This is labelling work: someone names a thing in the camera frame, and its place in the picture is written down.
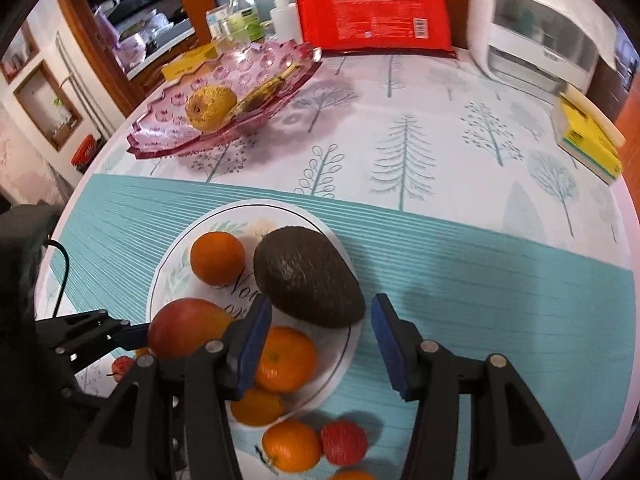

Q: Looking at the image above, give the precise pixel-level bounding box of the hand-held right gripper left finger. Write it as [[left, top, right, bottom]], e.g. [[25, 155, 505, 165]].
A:
[[62, 292, 273, 480]]

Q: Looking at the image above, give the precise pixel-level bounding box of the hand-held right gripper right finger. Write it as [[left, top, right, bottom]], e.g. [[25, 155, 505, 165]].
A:
[[371, 292, 581, 480]]

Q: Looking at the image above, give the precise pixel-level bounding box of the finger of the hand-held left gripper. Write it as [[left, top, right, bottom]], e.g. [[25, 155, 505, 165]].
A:
[[34, 309, 151, 376]]

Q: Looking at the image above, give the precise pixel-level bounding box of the orange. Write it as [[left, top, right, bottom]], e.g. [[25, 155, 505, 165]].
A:
[[327, 467, 376, 480], [190, 231, 247, 286], [261, 419, 323, 473], [254, 326, 318, 394], [229, 386, 286, 427]]

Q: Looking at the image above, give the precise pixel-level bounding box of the white floral plate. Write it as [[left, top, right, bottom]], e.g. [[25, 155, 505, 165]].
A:
[[149, 199, 363, 428]]

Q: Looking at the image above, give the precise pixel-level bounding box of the red yellow mango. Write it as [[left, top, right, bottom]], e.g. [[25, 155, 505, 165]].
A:
[[147, 297, 236, 361]]

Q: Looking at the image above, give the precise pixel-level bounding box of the dark avocado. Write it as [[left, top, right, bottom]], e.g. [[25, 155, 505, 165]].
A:
[[252, 226, 367, 329]]

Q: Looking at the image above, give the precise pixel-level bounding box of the pink glass fruit tray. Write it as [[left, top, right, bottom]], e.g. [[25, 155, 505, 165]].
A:
[[125, 40, 323, 161]]

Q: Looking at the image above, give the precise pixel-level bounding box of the small red fruit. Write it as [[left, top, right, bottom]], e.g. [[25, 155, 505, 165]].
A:
[[111, 355, 137, 383]]

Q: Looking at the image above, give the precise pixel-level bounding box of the teal striped placemat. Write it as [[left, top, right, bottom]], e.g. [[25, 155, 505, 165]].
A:
[[47, 174, 636, 461]]

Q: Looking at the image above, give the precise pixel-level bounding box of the red lychee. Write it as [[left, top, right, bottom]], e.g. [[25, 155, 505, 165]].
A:
[[320, 421, 369, 466]]

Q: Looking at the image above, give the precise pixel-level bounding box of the red container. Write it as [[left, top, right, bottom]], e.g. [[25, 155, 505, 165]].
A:
[[70, 135, 98, 166]]

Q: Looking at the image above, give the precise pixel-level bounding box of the tree print tablecloth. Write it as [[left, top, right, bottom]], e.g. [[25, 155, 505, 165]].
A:
[[35, 47, 636, 480]]

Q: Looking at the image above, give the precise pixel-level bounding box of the yellow pear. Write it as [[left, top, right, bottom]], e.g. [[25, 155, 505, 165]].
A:
[[186, 86, 237, 132]]

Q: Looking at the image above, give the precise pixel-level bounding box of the yellow box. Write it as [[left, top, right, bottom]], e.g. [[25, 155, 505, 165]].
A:
[[161, 42, 221, 81]]

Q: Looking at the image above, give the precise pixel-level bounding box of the yellow tissue pack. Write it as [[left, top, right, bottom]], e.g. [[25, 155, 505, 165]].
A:
[[552, 85, 627, 186]]

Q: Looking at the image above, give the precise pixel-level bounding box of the white plastic bottle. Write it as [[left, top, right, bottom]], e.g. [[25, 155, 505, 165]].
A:
[[271, 0, 303, 43]]

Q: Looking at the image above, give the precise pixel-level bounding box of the small white carton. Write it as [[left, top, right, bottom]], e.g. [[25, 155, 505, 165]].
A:
[[206, 5, 231, 41]]

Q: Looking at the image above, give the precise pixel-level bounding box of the red plastic package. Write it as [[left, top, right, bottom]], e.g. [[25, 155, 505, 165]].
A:
[[295, 0, 458, 58]]

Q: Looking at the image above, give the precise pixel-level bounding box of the clear bottle green label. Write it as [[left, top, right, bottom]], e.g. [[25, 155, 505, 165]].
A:
[[225, 0, 265, 46]]

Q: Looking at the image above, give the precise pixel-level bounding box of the white cloth cover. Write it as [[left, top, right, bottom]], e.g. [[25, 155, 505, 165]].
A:
[[467, 0, 621, 71]]

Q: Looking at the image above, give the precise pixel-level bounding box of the black cable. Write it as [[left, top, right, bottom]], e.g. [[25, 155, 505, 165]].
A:
[[42, 240, 71, 321]]

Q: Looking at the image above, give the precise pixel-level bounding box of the wooden wall niche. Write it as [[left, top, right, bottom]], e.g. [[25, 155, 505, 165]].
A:
[[12, 60, 83, 151]]

